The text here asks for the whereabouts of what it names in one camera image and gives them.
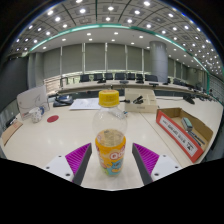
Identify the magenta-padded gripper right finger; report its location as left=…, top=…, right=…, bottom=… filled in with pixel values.
left=132, top=142, right=183, bottom=186

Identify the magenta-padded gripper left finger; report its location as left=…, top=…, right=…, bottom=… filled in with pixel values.
left=43, top=142, right=93, bottom=186

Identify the clear bottle with yellow cap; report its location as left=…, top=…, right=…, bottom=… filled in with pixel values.
left=92, top=89, right=129, bottom=177

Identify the red-sided open cardboard box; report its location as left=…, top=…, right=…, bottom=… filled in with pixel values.
left=155, top=107, right=214, bottom=164

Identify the flat round red coaster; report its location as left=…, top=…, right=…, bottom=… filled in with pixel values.
left=46, top=114, right=60, bottom=124

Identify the small open cardboard box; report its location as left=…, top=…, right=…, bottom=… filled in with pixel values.
left=124, top=91, right=158, bottom=114

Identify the grey whiteboard eraser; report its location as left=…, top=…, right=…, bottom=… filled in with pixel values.
left=181, top=117, right=194, bottom=132

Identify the white paper sheet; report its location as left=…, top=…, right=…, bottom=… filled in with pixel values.
left=68, top=97, right=102, bottom=111

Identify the black bag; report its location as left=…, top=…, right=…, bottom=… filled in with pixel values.
left=52, top=94, right=75, bottom=108

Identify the long curved conference desk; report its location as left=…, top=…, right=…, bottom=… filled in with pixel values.
left=56, top=79, right=214, bottom=100

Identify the row of black office chairs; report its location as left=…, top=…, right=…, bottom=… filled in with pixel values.
left=79, top=72, right=159, bottom=84

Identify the group of ceiling lights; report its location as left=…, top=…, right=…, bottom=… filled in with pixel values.
left=9, top=0, right=218, bottom=68

